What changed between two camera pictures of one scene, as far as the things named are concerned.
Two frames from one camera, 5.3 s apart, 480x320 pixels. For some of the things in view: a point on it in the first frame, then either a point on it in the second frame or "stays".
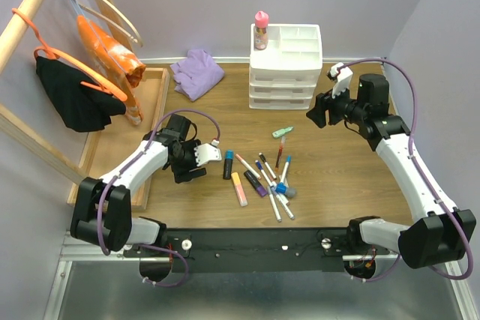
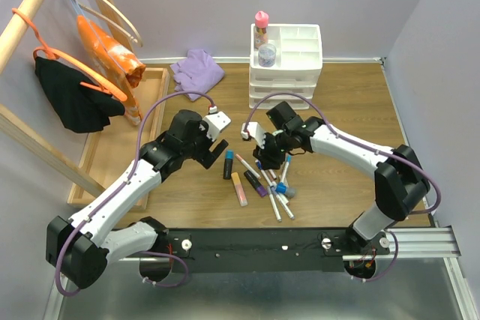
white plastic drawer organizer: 284,76 stays
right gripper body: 341,107 -> 274,150
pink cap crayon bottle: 261,34 stays
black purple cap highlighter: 255,183 stays
